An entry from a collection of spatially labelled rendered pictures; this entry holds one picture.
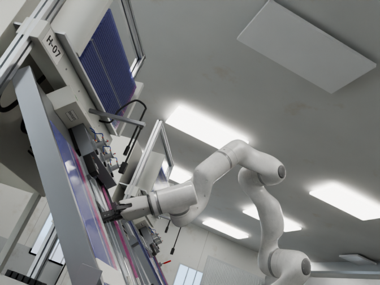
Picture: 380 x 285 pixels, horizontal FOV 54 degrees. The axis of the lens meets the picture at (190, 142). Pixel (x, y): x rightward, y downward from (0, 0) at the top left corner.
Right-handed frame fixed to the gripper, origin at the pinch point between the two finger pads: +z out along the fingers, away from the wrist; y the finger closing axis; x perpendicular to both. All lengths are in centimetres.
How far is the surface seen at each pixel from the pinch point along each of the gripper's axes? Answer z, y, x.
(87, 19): -11, 27, -64
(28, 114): 8.7, 37.9, -21.6
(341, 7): -200, -110, -163
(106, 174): 0.5, -14.6, -23.0
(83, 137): 2.3, 5.9, -29.9
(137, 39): -26, -18, -94
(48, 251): 33.7, -33.1, -4.5
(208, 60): -100, -216, -230
